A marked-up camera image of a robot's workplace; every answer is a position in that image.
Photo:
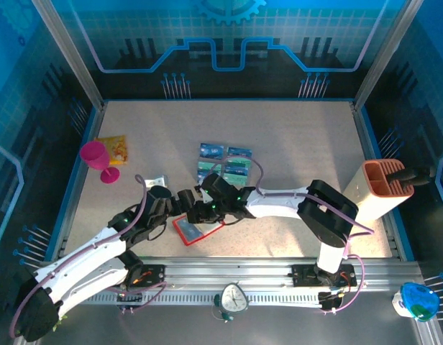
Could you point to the red card holder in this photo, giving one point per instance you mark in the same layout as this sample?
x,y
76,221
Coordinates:
x,y
211,230

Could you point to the blue VIP card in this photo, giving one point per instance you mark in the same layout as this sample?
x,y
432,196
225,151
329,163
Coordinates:
x,y
239,151
211,151
189,231
237,170
200,175

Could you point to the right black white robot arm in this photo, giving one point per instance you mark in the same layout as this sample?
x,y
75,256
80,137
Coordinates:
x,y
329,215

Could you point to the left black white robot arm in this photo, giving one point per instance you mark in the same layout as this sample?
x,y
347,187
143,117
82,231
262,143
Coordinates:
x,y
81,262

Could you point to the teal VIP card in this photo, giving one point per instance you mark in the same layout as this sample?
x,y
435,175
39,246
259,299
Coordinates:
x,y
239,161
207,166
239,179

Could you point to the aluminium front beam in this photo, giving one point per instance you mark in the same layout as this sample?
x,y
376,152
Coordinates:
x,y
225,269

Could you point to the yellow snack packet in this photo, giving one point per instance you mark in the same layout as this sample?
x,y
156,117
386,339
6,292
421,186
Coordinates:
x,y
118,147

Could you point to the pink plastic goblet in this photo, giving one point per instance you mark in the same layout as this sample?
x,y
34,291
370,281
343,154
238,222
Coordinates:
x,y
95,154

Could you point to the white triangular alarm clock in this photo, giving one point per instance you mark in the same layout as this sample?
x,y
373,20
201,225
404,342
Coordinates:
x,y
234,298

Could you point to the white orange knife block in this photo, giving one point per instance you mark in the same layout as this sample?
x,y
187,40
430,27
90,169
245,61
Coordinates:
x,y
376,179

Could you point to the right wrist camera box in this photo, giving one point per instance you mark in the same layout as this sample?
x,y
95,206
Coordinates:
x,y
199,188

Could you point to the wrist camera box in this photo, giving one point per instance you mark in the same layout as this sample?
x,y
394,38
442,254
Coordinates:
x,y
199,188
156,180

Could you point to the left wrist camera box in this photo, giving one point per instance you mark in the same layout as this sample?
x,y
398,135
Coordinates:
x,y
156,180

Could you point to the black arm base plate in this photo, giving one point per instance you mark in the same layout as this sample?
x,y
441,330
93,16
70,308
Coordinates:
x,y
156,275
300,275

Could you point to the aluminium frame post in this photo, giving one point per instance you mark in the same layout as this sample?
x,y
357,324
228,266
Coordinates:
x,y
387,54
70,54

